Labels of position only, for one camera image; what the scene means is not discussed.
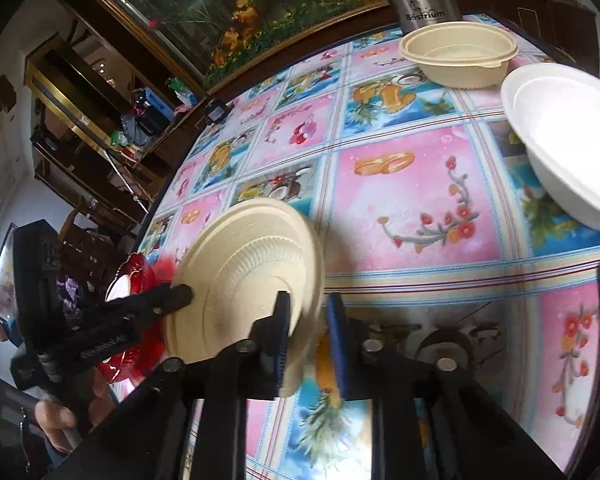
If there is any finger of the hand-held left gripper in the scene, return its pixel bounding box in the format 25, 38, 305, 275
105, 283, 194, 336

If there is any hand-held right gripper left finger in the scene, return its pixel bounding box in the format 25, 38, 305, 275
45, 291, 293, 480

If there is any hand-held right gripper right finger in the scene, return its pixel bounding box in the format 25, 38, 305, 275
326, 293, 567, 480

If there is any large red scalloped plate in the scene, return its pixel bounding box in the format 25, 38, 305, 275
96, 253, 181, 387

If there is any beige ribbed plastic bowl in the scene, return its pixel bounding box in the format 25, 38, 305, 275
399, 21, 520, 90
165, 197, 326, 400

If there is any person's left hand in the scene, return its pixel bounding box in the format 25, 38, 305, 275
32, 380, 106, 456

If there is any wooden chair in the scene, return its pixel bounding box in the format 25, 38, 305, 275
57, 207, 131, 281

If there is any printed pink blue tablecloth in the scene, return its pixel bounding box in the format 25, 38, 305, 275
140, 12, 600, 480

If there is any black kitchen appliance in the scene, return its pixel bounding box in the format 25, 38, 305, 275
130, 107, 166, 141

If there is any wooden sideboard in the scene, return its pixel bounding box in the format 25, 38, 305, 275
107, 95, 231, 196

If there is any gold framed glass cabinet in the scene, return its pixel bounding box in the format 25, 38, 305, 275
24, 35, 201, 221

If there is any glass flower display case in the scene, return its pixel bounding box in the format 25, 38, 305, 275
45, 0, 506, 91

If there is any dark wooden cabinet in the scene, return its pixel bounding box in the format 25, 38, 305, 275
450, 0, 598, 68

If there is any framed wall picture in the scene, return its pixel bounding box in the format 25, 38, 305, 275
0, 222, 21, 316

